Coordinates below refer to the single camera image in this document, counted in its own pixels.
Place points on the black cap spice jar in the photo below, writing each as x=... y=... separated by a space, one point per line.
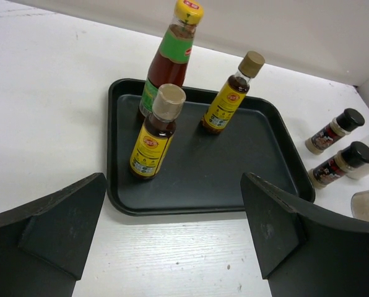
x=340 y=126
x=342 y=163

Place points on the red chili sauce bottle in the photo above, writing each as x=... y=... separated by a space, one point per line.
x=170 y=62

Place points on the black plastic tray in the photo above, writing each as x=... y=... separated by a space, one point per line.
x=201 y=172

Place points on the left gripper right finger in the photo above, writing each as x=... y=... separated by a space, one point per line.
x=304 y=249

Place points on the small yellow label bottle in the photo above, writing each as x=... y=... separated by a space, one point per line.
x=231 y=95

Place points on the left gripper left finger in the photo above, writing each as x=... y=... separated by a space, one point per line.
x=44 y=244

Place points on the glass dispenser jar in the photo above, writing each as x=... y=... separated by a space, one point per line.
x=360 y=205

